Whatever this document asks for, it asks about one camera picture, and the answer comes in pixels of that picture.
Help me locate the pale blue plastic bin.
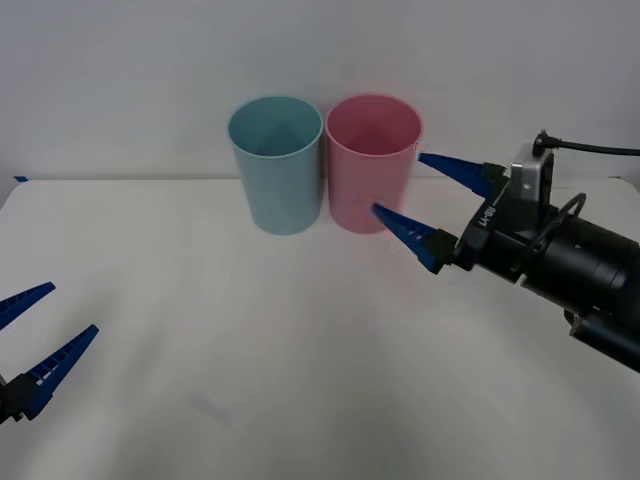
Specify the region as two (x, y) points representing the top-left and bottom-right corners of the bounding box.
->
(227, 95), (324, 237)

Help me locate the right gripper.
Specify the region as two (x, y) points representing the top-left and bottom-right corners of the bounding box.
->
(371, 152), (557, 282)

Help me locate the pink plastic bin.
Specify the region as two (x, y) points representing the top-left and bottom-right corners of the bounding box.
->
(324, 93), (424, 235)

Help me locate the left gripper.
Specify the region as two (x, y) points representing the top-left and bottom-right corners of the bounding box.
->
(0, 282), (100, 427)

